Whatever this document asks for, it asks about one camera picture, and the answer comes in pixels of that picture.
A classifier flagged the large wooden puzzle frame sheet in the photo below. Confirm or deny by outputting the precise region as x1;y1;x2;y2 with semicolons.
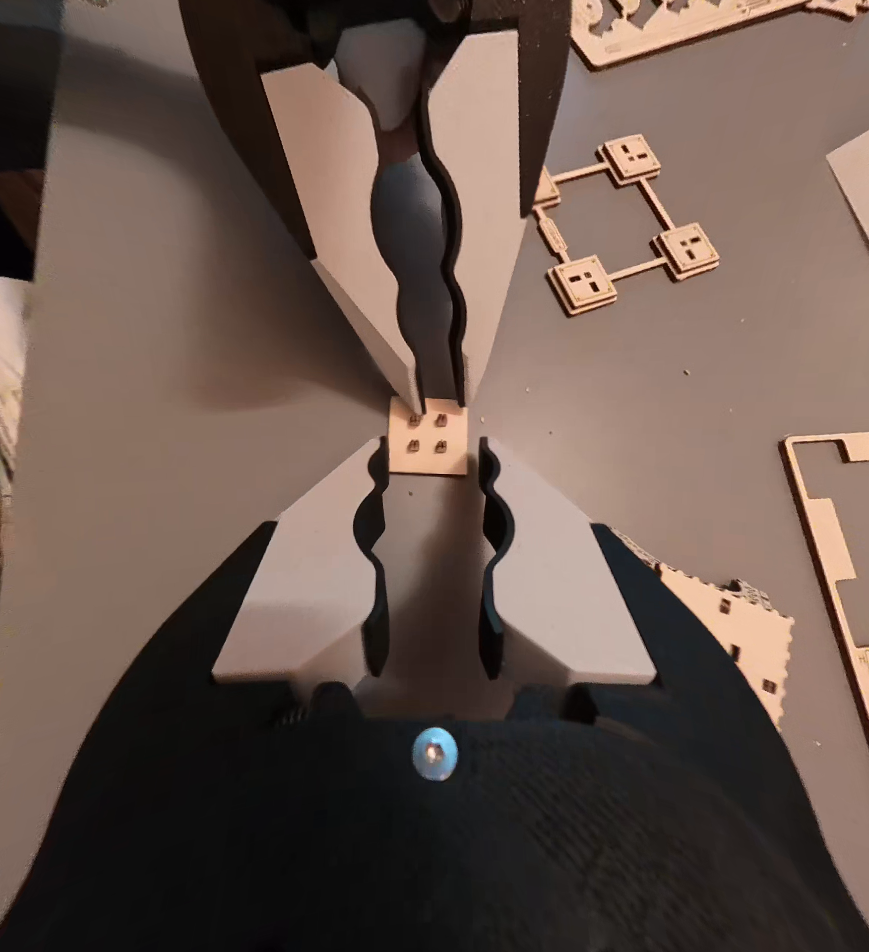
779;430;869;852

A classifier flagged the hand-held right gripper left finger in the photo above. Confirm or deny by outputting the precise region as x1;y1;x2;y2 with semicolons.
210;437;392;687

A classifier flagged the wooden model tower section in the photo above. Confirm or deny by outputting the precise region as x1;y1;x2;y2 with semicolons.
606;524;794;728

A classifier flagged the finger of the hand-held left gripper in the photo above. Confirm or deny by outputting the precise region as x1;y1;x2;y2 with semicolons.
262;61;444;416
421;30;523;412

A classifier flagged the ornate wooden puzzle sheet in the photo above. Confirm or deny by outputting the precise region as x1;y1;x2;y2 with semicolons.
568;0;869;72

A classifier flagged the small square wooden piece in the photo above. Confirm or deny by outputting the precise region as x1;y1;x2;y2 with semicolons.
387;396;473;477

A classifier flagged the wooden frame with four squares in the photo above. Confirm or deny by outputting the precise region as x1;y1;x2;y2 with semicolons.
531;136;723;318

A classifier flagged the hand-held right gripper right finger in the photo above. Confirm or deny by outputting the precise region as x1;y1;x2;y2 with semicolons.
478;436;660;687

